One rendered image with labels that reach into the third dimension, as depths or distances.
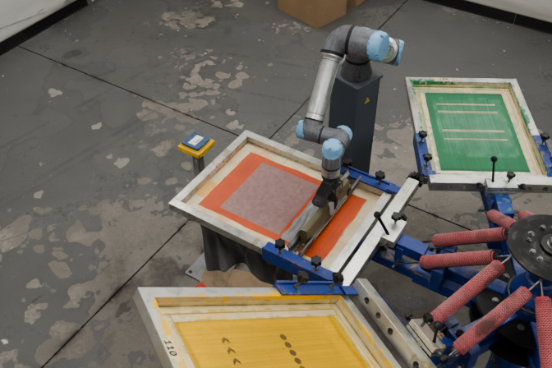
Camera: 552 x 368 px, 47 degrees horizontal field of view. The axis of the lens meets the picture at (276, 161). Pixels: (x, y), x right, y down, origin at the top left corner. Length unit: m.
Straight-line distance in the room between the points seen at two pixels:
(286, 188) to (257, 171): 0.17
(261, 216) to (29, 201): 2.09
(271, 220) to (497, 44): 3.63
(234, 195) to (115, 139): 2.06
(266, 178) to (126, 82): 2.62
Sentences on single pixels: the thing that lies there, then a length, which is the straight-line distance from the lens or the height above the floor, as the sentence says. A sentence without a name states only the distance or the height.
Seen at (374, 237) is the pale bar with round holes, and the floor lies 1.04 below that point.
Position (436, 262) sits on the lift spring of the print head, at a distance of 2.44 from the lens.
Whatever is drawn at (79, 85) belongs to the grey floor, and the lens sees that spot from 5.38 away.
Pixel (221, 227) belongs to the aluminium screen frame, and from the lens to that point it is 2.65.
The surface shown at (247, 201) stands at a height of 0.96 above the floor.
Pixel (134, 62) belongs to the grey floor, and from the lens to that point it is 5.53.
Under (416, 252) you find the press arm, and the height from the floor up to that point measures 1.04.
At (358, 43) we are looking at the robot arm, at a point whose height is 1.62.
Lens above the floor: 2.93
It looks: 42 degrees down
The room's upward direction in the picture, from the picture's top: 1 degrees counter-clockwise
